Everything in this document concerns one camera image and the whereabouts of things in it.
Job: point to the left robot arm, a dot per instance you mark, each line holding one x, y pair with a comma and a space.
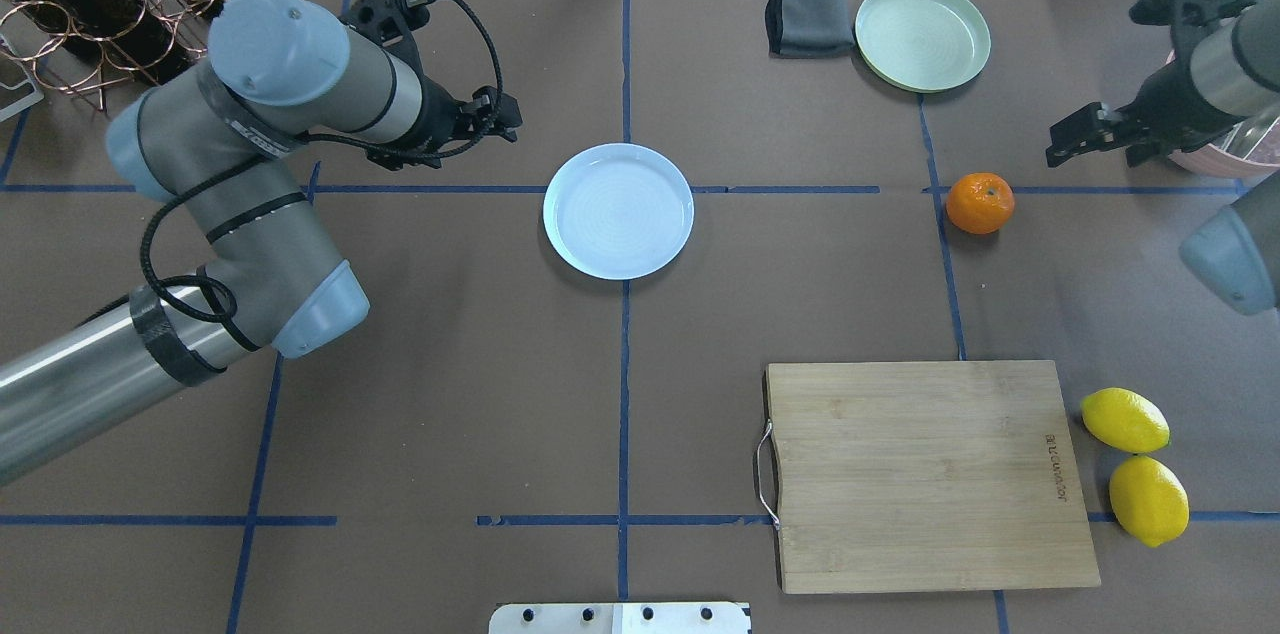
236, 260

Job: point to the metal mount plate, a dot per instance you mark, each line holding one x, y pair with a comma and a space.
623, 617

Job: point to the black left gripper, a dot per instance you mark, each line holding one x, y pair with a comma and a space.
437, 115

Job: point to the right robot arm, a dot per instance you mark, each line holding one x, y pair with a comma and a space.
1234, 254

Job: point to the upper yellow lemon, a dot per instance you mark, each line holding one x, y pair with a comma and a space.
1125, 420

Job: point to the yellow lemon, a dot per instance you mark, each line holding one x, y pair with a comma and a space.
1125, 420
1148, 501

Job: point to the lower yellow lemon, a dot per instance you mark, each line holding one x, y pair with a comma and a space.
1148, 501

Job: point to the bamboo cutting board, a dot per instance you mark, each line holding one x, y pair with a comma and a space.
933, 476

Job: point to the light green plate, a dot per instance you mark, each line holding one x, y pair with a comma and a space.
923, 46

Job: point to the orange fruit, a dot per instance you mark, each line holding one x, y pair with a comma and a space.
980, 203

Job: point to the folded grey cloth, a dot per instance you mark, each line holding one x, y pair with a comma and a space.
809, 29

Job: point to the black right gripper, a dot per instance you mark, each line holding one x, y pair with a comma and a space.
1163, 103

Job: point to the light blue plate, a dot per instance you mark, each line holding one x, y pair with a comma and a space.
618, 211

